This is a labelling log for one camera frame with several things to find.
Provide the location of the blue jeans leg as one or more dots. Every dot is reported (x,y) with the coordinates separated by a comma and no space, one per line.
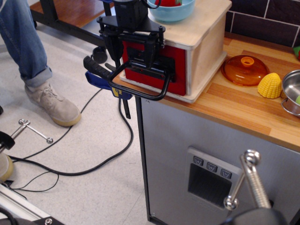
(23,43)

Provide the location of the yellow toy corn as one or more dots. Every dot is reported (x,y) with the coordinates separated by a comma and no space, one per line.
(270,86)

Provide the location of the beige shoe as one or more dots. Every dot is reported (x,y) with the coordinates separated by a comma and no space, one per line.
(62,111)

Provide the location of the near metal clamp screw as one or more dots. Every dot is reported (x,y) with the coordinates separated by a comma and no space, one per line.
(263,214)

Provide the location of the aluminium rail with bracket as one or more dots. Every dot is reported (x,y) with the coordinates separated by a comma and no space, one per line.
(21,209)

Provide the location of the black frame wooden table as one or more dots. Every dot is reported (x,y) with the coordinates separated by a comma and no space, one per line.
(71,16)

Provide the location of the light wooden box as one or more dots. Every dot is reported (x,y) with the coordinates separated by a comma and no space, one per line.
(201,35)

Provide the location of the left metal clamp screw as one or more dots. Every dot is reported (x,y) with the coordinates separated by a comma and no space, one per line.
(8,141)

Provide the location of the red front wooden drawer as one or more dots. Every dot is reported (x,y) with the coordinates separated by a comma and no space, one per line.
(167,72)

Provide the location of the stainless steel pot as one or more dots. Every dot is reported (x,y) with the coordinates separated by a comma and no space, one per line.
(291,89)

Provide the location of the silver toy kitchen cabinet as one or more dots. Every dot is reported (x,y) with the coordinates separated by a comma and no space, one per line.
(191,164)

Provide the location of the yellowish round foot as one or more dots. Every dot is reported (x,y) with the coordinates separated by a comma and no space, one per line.
(6,167)

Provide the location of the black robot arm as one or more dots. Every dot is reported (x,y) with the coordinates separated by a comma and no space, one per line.
(132,24)

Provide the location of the orange glass pot lid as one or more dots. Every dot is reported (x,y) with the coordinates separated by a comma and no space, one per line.
(244,70)

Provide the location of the green toy vegetable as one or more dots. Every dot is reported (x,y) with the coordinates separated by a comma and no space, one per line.
(296,51)

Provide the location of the light blue bowl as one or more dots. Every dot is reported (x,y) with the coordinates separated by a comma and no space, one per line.
(171,14)

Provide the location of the red toy pepper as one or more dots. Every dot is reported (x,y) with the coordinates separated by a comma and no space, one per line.
(168,3)

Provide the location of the blue bar clamp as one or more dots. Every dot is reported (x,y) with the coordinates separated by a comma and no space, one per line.
(97,76)

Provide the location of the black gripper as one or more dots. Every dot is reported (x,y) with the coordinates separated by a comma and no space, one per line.
(153,38)

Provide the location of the metal clamp screw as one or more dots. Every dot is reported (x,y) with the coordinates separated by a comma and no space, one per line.
(8,141)
(263,214)

